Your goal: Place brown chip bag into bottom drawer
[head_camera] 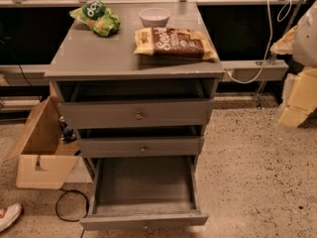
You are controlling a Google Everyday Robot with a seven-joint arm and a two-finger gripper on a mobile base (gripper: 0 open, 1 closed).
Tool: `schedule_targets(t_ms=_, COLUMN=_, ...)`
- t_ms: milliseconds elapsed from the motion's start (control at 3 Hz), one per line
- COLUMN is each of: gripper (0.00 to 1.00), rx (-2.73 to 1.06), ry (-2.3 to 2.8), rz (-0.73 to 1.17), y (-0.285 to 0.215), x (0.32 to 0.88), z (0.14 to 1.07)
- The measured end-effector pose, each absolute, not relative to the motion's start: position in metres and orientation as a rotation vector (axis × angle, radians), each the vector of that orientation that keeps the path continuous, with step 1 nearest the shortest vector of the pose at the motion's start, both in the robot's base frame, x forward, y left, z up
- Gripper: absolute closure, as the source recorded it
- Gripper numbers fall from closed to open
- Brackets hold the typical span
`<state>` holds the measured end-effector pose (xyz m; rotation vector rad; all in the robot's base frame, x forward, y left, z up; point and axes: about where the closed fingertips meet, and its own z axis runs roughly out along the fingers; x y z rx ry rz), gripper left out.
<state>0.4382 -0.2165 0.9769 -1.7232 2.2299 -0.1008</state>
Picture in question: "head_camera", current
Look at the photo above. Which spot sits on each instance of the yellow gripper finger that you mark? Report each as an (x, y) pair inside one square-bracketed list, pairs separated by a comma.
[(284, 46), (299, 98)]

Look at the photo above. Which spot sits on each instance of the brown chip bag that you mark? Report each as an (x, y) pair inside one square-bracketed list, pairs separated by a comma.
[(179, 43)]

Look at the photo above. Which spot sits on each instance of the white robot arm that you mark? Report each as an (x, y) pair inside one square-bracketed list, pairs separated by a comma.
[(305, 39)]

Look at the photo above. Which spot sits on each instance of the top grey drawer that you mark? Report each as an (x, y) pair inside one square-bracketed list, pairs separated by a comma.
[(93, 104)]

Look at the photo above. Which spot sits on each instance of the grey drawer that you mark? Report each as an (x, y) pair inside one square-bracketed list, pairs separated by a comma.
[(140, 142), (144, 192), (93, 104)]

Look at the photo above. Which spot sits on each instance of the middle grey drawer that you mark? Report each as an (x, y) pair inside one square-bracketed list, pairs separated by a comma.
[(140, 142)]

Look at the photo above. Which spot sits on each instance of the grey drawer cabinet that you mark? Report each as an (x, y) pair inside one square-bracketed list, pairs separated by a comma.
[(86, 56)]

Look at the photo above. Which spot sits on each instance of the green chip bag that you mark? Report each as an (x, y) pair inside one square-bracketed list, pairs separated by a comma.
[(98, 18)]

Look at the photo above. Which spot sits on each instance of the bottom grey drawer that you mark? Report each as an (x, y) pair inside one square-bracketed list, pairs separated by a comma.
[(144, 192)]

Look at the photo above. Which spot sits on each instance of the metal stand pole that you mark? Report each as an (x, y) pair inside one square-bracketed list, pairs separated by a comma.
[(272, 56)]

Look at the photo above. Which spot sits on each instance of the white bowl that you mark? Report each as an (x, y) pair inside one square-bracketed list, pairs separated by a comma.
[(154, 17)]

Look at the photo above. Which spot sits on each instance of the blue object in box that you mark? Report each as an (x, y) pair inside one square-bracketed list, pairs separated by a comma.
[(67, 133)]

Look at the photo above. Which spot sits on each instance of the open cardboard box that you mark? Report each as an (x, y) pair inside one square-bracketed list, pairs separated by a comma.
[(45, 161)]

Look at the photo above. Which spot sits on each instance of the white red sneaker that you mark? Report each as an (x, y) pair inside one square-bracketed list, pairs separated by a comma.
[(9, 214)]

